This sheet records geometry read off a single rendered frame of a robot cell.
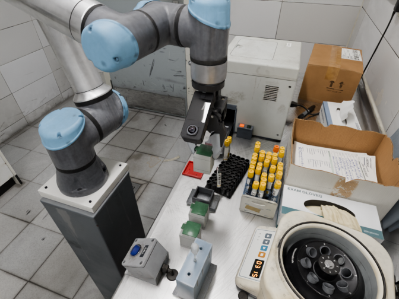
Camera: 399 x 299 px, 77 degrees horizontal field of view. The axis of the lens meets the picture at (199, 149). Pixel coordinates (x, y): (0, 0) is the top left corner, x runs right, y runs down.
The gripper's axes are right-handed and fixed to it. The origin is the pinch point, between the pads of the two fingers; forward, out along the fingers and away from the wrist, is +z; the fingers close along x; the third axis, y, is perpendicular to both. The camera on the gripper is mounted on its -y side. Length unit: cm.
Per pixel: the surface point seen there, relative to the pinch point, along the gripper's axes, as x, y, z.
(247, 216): -14.0, -1.2, 19.1
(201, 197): 0.6, 0.3, 17.7
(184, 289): -4.9, -27.7, 12.2
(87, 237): 36, -16, 34
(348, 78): -43, 74, 5
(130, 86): 133, 164, 79
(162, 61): 92, 164, 47
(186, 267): -4.1, -24.7, 9.1
